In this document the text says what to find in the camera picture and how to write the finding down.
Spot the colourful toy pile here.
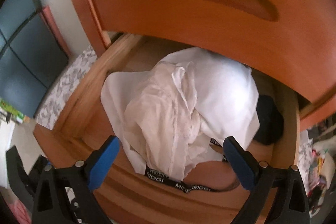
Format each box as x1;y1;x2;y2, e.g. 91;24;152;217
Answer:
307;137;335;214

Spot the white garment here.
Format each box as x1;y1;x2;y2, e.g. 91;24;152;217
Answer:
101;47;260;174

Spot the pink foam mat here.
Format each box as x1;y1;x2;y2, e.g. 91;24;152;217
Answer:
42;6;72;57

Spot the floral bed sheet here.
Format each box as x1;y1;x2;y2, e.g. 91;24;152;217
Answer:
36;46;97;130

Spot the cream lace garment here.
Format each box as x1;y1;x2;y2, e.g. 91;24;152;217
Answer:
123;62;210;180

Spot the wooden nightstand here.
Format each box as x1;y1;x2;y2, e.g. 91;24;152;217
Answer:
59;0;336;132

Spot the dark blue cabinet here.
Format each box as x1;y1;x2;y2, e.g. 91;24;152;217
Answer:
1;0;69;118

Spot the black bundle in drawer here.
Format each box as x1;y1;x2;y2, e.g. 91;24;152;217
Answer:
253;95;284;145

